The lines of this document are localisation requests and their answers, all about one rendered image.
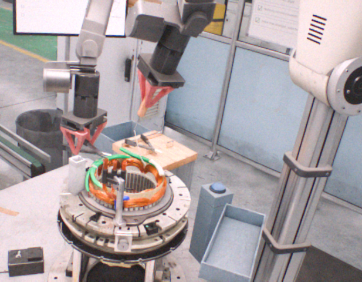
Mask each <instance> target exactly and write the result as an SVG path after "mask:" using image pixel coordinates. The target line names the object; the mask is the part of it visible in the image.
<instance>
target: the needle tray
mask: <svg viewBox="0 0 362 282"><path fill-rule="evenodd" d="M265 219H266V215H265V214H262V213H258V212H255V211H251V210H248V209H244V208H241V207H238V206H234V205H232V204H228V203H226V205H225V207H224V209H223V212H222V214H221V216H220V219H219V222H218V224H217V226H216V229H215V231H214V233H213V236H212V238H211V241H210V243H209V245H208V248H207V250H206V252H205V254H204V257H203V259H202V261H201V266H200V270H199V275H198V277H199V278H203V279H204V280H207V282H250V281H251V277H252V273H253V268H254V265H255V260H256V255H257V252H258V247H259V243H260V238H261V235H262V230H263V225H264V222H265Z"/></svg>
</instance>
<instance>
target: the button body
mask: <svg viewBox="0 0 362 282"><path fill-rule="evenodd" d="M214 183H221V182H220V181H218V182H214ZM210 184H213V183H208V184H203V185H201V190H200V193H199V199H198V205H197V211H196V215H195V221H194V226H193V230H192V236H191V242H190V248H189V252H190V253H191V254H192V255H193V256H194V258H195V259H196V260H197V261H198V262H199V264H201V261H202V259H203V257H204V254H205V252H206V250H207V248H208V245H209V243H210V241H211V238H212V236H213V233H214V231H215V229H216V226H217V224H218V222H219V219H220V216H221V214H222V212H223V209H224V207H225V205H226V203H228V204H231V203H232V198H233V195H234V192H232V191H231V190H230V189H228V188H227V187H226V186H225V185H224V184H223V183H221V184H223V185H224V186H225V188H226V192H225V193H222V194H218V193H214V192H212V191H210V189H209V185H210Z"/></svg>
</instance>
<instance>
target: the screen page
mask: <svg viewBox="0 0 362 282"><path fill-rule="evenodd" d="M87 2H88V0H16V13H17V19H16V24H17V32H34V33H38V32H46V33H80V30H81V27H82V22H83V18H84V14H85V11H86V10H85V8H86V7H87ZM125 13H126V0H114V2H113V6H112V9H111V13H110V18H109V24H108V27H107V31H106V35H124V28H125Z"/></svg>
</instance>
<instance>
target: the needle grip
mask: <svg viewBox="0 0 362 282"><path fill-rule="evenodd" d="M147 110H148V108H146V96H145V97H144V100H143V102H142V104H141V106H140V109H139V111H138V113H137V114H138V115H139V117H144V116H145V115H146V112H147Z"/></svg>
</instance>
